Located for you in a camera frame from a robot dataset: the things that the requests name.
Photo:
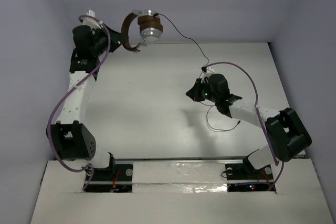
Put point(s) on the brown silver headphones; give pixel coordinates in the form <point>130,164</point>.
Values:
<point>150,28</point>

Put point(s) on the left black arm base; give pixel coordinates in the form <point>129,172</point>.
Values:
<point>116,178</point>

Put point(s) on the aluminium rail left side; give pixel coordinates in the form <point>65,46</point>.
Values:
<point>70,137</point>

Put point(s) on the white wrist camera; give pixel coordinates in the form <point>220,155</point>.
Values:
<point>206,73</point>
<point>90,20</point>

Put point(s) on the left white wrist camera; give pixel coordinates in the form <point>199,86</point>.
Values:
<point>90,20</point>

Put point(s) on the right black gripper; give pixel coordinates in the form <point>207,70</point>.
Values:
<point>195,93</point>

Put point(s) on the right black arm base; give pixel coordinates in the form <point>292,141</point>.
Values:
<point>254,173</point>

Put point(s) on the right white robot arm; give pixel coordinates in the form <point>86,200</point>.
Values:
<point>285,133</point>

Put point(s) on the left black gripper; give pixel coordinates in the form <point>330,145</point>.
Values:
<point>113,38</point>

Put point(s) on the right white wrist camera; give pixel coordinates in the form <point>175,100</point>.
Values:
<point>206,73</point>

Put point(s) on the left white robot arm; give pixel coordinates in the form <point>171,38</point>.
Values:
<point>93,43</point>

